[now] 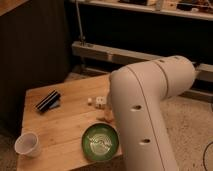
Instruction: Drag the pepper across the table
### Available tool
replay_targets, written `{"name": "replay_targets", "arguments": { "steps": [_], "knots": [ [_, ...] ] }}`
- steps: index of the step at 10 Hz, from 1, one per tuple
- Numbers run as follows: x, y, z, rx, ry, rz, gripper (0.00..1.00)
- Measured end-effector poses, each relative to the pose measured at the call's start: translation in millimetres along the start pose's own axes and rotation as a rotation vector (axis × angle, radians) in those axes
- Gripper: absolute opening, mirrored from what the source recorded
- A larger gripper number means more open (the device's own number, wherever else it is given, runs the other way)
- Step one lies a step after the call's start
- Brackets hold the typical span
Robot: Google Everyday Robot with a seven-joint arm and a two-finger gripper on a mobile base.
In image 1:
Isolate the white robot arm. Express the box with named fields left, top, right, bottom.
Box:
left=109, top=56, right=195, bottom=171

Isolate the small white box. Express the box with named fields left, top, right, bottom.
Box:
left=95, top=96, right=107, bottom=109

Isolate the grey metal shelf beam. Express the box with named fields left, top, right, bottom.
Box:
left=71, top=41, right=213, bottom=82

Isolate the metal vertical pole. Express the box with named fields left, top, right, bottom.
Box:
left=75, top=0, right=85, bottom=45

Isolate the green bowl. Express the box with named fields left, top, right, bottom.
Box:
left=81, top=123, right=119, bottom=162

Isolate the black rectangular case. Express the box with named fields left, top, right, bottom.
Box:
left=36, top=90, right=61, bottom=113

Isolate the white plastic cup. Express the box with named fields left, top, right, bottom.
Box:
left=14, top=132, right=41, bottom=157

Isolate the upper shelf with clutter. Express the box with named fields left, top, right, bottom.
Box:
left=70, top=0, right=213, bottom=21

